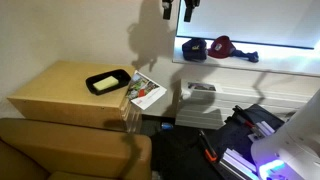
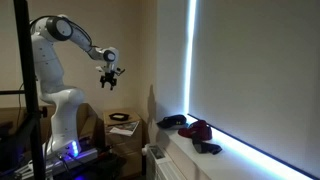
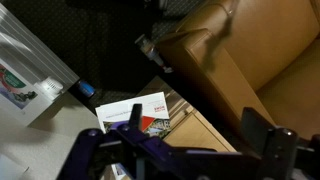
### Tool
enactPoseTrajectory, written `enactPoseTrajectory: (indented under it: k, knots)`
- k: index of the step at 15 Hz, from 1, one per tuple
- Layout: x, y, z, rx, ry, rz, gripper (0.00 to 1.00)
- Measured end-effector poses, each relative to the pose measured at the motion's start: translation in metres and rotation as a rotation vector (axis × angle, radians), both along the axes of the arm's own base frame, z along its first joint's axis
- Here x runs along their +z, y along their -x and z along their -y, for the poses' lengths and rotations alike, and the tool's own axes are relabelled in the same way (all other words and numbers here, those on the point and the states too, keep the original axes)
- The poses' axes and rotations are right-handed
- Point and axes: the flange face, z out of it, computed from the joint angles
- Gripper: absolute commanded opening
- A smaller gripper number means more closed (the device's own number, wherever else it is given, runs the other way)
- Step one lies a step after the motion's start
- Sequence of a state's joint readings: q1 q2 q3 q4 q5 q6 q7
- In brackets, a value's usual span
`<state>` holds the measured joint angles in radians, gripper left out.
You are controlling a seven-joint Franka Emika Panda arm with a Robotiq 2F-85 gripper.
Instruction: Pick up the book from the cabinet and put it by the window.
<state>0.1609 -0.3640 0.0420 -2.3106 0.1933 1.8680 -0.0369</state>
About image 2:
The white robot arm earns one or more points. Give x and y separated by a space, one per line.
45 31

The wooden drawer cabinet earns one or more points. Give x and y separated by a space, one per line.
126 147

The brown leather sofa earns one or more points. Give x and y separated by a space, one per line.
87 122

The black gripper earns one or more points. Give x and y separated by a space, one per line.
110 78

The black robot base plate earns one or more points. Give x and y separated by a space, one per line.
57 162

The black plastic tray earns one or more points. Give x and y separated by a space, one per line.
119 116

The maroon baseball cap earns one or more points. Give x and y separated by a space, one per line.
200 128

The navy baseball cap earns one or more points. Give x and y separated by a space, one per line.
172 121

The white radiator heater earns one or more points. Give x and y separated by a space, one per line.
159 165

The dark blue cloth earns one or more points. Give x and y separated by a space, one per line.
203 147

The black camera stand pole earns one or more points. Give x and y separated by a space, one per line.
30 128

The colourful picture book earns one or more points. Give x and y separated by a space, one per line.
126 129

